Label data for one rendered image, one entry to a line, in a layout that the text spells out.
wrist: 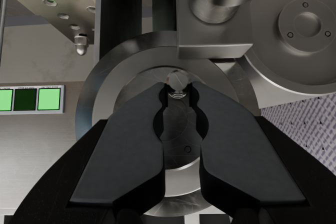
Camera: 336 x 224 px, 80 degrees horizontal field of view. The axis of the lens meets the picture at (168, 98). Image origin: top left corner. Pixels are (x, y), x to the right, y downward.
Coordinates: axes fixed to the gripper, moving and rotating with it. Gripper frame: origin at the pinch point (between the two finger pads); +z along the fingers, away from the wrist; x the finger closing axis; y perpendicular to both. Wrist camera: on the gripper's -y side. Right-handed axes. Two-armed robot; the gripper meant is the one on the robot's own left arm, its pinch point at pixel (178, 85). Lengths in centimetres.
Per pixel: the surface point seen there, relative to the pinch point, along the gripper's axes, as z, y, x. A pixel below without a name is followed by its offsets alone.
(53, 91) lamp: 31.9, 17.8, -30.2
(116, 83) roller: 3.1, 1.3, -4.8
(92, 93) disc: 3.2, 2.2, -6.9
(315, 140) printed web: 7.4, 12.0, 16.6
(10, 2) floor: 209, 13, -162
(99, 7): 9.0, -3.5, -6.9
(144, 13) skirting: 217, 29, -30
